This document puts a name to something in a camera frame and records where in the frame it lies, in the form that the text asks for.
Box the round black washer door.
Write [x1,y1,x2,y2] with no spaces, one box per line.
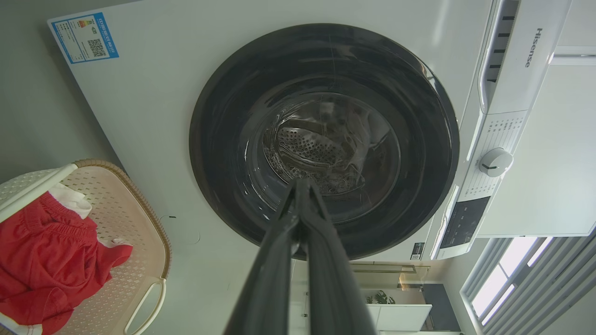
[189,23,461,261]

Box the red garment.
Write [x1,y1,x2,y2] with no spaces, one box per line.
[0,191,134,335]

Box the white garment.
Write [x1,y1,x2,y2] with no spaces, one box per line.
[48,182,93,219]

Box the window with vertical blinds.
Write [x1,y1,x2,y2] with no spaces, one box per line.
[460,223,596,335]

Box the white washer control knob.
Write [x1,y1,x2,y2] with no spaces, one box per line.
[479,147,514,178]

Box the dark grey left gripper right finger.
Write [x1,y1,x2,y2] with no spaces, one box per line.
[300,179,377,335]

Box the white low cabinet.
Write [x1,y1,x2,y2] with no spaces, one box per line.
[367,304,433,332]

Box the green potted plant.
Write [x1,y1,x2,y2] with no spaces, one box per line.
[366,290,396,305]

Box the blue energy label sticker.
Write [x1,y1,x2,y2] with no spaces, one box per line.
[50,12,120,65]

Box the beige perforated laundry basket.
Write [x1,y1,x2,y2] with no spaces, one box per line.
[0,159,172,335]

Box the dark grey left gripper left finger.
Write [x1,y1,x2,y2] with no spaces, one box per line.
[223,179,303,335]

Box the round drain filter cover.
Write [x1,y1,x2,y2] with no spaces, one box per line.
[158,214,201,245]

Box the white front-load washing machine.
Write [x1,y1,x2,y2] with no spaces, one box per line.
[47,0,574,262]

